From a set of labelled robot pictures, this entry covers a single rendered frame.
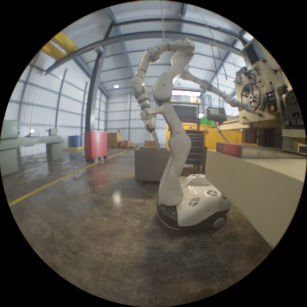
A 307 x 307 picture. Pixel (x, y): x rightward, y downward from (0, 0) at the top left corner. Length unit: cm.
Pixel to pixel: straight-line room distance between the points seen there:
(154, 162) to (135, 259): 130
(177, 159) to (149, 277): 81
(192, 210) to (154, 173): 105
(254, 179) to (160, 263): 72
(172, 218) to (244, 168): 67
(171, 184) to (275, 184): 70
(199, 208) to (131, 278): 63
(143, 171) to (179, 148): 103
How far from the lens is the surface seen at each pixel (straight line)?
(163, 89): 82
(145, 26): 945
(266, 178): 21
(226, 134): 429
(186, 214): 80
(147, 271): 78
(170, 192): 83
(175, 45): 91
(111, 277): 79
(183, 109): 303
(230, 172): 28
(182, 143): 75
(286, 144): 213
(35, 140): 443
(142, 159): 164
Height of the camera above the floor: 74
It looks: 8 degrees down
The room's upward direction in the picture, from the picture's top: 1 degrees clockwise
